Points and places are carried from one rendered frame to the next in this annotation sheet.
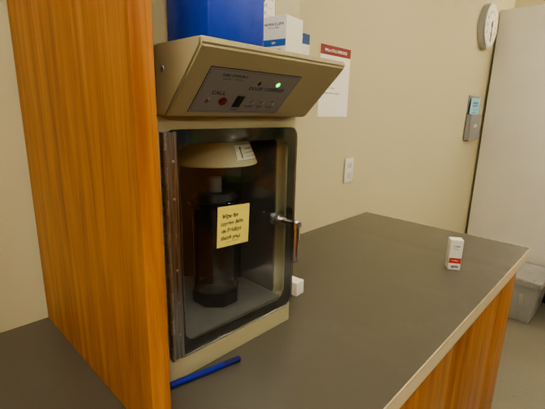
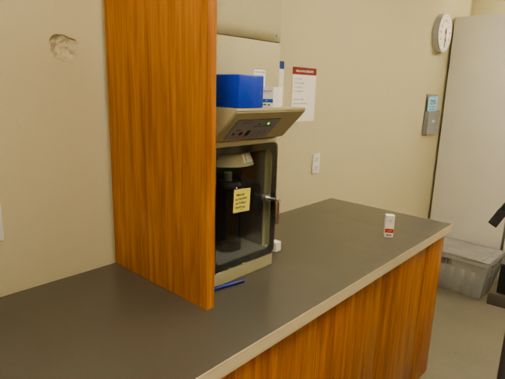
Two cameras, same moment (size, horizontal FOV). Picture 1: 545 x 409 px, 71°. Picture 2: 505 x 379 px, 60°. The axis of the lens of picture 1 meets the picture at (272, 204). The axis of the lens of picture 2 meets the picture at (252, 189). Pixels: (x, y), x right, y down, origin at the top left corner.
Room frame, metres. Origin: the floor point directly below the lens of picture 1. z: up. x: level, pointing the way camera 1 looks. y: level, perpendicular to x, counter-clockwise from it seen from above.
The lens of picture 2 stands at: (-0.68, 0.08, 1.56)
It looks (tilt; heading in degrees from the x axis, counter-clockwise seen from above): 13 degrees down; 358
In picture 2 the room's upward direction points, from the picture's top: 2 degrees clockwise
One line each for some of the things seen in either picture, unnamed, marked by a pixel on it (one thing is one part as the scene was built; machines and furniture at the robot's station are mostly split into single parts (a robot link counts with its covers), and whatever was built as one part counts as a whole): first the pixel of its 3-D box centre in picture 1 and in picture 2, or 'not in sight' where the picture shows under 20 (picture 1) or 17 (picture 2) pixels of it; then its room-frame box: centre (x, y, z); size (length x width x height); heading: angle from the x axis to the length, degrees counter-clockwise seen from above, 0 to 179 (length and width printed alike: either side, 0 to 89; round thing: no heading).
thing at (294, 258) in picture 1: (289, 238); (273, 209); (0.75, -0.04, 1.17); 0.05 x 0.03 x 0.10; 46
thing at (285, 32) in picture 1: (281, 38); (270, 96); (0.69, -0.01, 1.54); 0.05 x 0.05 x 0.06; 54
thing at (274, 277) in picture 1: (240, 234); (245, 206); (0.69, 0.06, 1.19); 0.30 x 0.01 x 0.40; 136
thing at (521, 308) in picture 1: (498, 283); (455, 265); (2.71, -1.75, 0.17); 0.60 x 0.42 x 0.33; 44
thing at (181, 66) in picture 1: (260, 86); (258, 123); (0.66, 0.02, 1.46); 0.32 x 0.11 x 0.10; 136
